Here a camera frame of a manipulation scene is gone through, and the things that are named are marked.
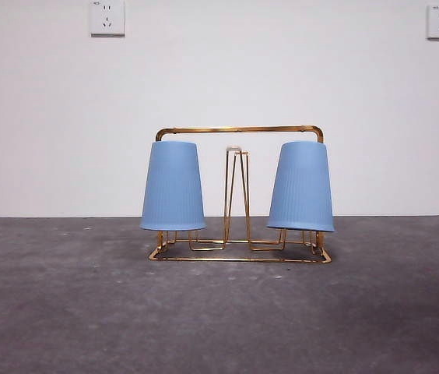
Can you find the blue ribbed plastic cup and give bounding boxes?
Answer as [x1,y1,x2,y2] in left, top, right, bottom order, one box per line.
[139,140,207,231]
[265,140,336,234]

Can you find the gold wire cup rack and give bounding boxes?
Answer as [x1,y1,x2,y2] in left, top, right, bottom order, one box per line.
[148,124,332,265]

